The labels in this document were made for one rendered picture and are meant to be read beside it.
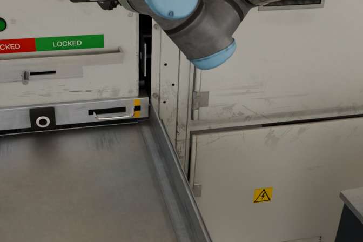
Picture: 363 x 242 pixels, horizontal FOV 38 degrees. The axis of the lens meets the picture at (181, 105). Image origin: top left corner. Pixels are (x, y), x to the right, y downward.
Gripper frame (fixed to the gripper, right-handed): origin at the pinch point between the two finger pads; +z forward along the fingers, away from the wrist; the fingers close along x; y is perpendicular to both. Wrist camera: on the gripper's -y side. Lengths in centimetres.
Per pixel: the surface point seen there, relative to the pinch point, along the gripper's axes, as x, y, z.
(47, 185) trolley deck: -40.8, -18.4, -6.8
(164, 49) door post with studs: -17.2, 17.3, 1.2
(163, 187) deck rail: -43.6, 4.0, -19.1
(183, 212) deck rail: -46, 4, -28
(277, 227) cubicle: -83, 54, 6
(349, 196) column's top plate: -57, 50, -29
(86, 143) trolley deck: -37.7, -5.0, 4.5
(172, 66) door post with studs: -22.2, 19.5, 1.9
